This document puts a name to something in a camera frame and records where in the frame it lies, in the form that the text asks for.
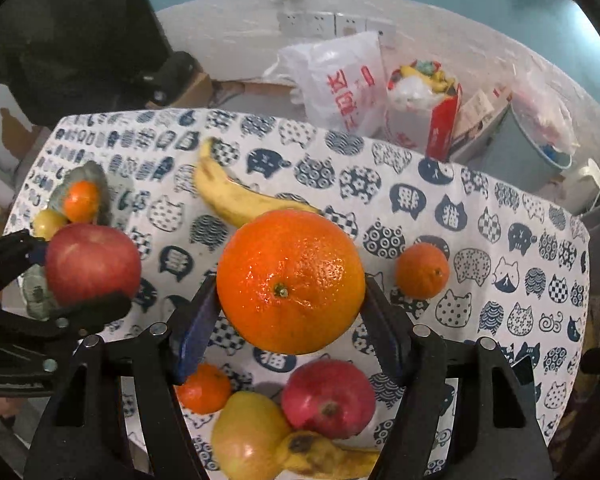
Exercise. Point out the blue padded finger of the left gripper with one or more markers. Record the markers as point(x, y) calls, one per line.
point(37, 254)

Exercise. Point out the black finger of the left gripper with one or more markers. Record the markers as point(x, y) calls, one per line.
point(90, 316)

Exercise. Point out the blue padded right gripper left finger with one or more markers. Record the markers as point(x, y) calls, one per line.
point(191, 324)

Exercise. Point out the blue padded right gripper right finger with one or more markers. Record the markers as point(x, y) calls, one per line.
point(387, 332)

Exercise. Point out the green yellow pear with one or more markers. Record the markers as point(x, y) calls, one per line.
point(47, 223)

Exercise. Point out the red apple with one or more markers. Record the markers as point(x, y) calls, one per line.
point(84, 261)
point(331, 397)

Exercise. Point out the small orange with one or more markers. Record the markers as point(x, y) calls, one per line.
point(206, 391)
point(422, 271)

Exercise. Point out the large orange top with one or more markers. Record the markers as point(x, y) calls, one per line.
point(81, 204)

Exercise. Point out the large orange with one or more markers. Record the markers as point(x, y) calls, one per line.
point(81, 204)
point(290, 282)

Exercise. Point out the yellow red pear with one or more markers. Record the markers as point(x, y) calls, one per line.
point(245, 436)

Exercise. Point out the yellow banana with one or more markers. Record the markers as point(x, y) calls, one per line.
point(228, 199)

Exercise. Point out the spotted banana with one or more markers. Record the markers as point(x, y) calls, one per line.
point(314, 456)

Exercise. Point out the person's left hand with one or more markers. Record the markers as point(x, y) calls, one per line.
point(10, 407)

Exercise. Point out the black speaker on box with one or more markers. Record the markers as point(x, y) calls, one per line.
point(171, 79)

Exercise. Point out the black hanging coat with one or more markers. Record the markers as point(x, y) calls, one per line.
point(68, 57)

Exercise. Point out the red white box of trash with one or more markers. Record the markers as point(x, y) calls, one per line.
point(423, 101)

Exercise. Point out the white plastic bag red print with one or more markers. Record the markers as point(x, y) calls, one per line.
point(340, 82)

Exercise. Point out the wall power sockets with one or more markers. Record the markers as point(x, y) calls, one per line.
point(330, 25)

